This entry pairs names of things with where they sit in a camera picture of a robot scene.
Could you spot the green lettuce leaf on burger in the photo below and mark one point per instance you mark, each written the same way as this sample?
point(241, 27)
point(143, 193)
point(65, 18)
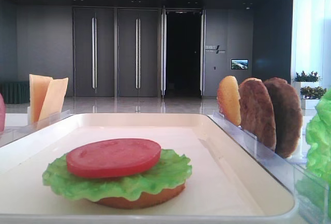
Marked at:
point(171, 171)

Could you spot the red tomato slice on burger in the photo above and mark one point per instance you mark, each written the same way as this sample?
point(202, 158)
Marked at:
point(113, 158)

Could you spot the yellow cheese slice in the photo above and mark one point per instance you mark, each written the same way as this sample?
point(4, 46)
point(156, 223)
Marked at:
point(54, 99)

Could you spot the dark brown meat patty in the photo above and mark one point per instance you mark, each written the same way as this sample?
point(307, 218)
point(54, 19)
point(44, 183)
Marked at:
point(288, 115)

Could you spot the orange cheese slice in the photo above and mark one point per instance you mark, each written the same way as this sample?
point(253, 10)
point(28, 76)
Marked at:
point(38, 86)

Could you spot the standing green lettuce leaf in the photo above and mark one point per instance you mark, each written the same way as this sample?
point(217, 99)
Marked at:
point(318, 137)

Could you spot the standing red tomato slice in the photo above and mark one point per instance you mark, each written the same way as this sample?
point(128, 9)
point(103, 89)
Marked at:
point(2, 114)

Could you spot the golden bun slice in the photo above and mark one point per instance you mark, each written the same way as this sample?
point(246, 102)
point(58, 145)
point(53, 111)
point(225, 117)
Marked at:
point(228, 99)

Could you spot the grey double door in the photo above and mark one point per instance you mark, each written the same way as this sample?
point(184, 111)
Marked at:
point(137, 53)
point(94, 52)

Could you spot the bottom bun slice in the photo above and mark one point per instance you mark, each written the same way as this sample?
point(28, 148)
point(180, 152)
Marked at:
point(144, 201)

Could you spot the cream rectangular tray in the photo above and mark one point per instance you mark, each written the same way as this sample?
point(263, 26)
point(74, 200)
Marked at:
point(227, 184)

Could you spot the potted plant planter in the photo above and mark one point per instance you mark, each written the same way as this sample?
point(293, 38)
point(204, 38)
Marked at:
point(309, 89)

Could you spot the green draped round table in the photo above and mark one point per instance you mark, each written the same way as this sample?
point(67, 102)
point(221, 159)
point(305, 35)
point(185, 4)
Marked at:
point(15, 92)

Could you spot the wall display screen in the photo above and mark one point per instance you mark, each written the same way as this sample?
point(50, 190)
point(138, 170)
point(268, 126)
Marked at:
point(239, 64)

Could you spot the left clear acrylic rail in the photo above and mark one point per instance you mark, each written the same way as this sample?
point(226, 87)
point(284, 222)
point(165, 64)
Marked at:
point(10, 135)

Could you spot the clear acrylic rail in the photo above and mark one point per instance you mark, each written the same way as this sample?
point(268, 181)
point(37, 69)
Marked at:
point(312, 193)
point(10, 135)

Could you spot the right clear acrylic rail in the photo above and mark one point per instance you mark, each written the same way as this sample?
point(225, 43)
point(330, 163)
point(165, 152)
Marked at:
point(312, 193)

